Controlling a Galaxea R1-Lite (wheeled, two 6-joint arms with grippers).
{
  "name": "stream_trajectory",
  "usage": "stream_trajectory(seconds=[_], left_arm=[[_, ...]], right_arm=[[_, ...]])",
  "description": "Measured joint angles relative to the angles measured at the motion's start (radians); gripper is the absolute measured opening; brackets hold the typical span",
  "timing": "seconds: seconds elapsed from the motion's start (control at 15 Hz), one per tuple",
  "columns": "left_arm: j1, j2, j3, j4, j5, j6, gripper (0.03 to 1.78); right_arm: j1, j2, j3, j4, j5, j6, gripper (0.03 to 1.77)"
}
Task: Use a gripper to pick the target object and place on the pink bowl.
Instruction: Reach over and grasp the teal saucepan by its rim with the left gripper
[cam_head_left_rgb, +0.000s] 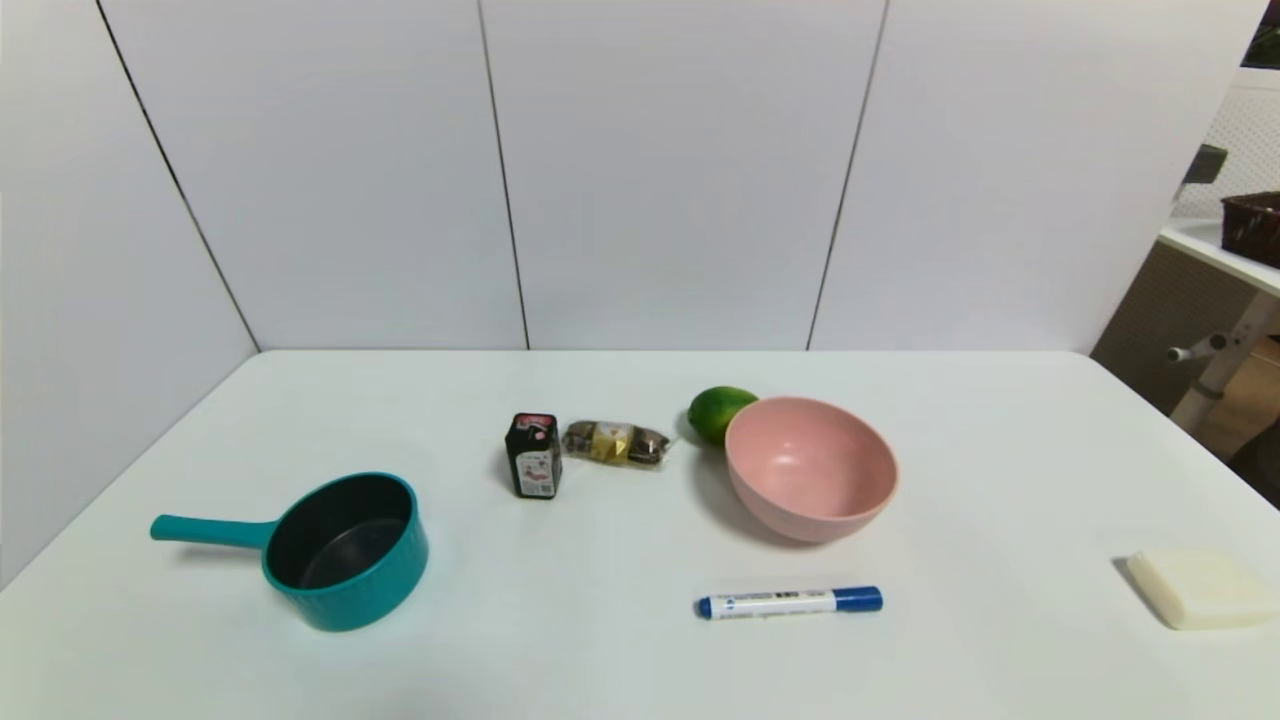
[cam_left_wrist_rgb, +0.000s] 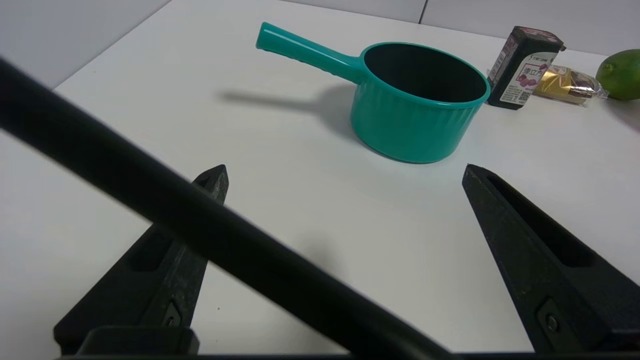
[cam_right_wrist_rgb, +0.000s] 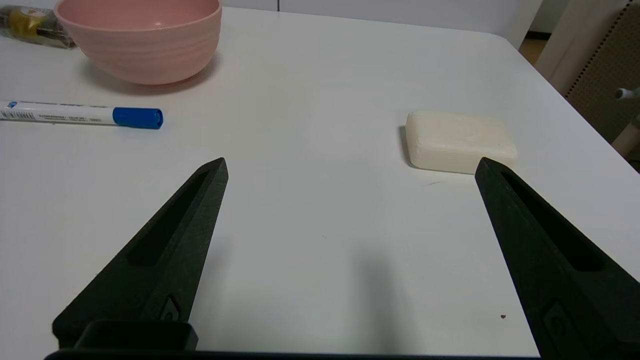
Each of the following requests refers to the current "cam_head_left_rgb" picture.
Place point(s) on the teal saucepan with dark interior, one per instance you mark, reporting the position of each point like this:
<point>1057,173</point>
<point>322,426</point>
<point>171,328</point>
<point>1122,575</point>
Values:
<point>340,590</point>

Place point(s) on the pink bowl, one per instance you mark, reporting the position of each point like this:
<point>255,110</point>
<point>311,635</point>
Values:
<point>808,470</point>

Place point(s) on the clear wrapped snack pack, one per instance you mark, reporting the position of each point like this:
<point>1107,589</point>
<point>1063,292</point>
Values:
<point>614,442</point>

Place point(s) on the green lime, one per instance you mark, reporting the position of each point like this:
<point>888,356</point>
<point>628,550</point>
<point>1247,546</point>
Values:
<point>712,410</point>

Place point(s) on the small black bottle red label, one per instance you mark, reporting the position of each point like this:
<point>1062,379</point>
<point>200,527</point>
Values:
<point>533,462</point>

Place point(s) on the blue and white whiteboard marker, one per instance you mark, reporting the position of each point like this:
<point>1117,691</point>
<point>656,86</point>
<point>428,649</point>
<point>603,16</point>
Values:
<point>790,602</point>

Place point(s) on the white side table leg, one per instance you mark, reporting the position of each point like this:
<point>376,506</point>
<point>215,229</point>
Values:
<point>1225,370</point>

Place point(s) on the white side table top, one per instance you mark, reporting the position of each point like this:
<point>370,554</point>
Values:
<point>1215,250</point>

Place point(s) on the dark grey monitor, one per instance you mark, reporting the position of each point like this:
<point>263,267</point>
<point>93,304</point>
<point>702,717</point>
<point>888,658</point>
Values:
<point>1205,163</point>

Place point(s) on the dark brown woven basket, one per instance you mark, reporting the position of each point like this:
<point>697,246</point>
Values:
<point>1255,228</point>

